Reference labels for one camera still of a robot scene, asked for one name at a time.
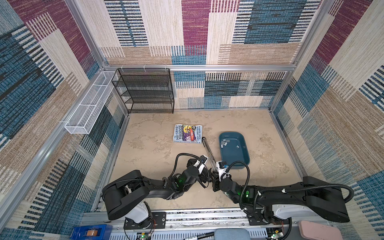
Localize teal plastic tray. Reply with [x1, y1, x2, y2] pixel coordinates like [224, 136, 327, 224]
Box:
[219, 132, 250, 166]

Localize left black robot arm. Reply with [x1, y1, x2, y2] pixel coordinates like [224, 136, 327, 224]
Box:
[102, 153, 210, 229]

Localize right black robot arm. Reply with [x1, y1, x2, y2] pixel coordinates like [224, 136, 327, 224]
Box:
[209, 162, 354, 224]

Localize treehouse paperback book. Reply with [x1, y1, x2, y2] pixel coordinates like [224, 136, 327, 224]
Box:
[173, 124, 203, 144]

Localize staple strips in tray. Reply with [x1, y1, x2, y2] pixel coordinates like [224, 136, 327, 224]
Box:
[221, 139, 240, 149]

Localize grey blue chair back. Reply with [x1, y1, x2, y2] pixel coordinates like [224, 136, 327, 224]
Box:
[214, 229, 251, 240]

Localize pink case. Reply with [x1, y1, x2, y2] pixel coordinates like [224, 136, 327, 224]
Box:
[298, 221, 343, 240]

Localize blue box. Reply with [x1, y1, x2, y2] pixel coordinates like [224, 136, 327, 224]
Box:
[70, 224, 113, 240]

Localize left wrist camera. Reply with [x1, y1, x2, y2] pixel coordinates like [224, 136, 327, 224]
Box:
[193, 155, 208, 170]

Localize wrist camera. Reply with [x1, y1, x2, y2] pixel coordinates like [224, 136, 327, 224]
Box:
[216, 161, 229, 182]
[193, 155, 208, 170]

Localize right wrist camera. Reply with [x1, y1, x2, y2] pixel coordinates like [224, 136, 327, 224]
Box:
[216, 161, 229, 182]

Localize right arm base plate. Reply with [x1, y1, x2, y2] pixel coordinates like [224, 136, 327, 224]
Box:
[247, 208, 292, 226]

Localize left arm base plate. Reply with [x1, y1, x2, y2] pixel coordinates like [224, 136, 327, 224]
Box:
[123, 212, 167, 230]

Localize black wire mesh shelf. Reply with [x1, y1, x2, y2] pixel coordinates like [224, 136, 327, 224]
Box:
[112, 68, 175, 114]

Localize white wire mesh basket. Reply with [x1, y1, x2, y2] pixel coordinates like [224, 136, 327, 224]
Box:
[65, 71, 115, 135]

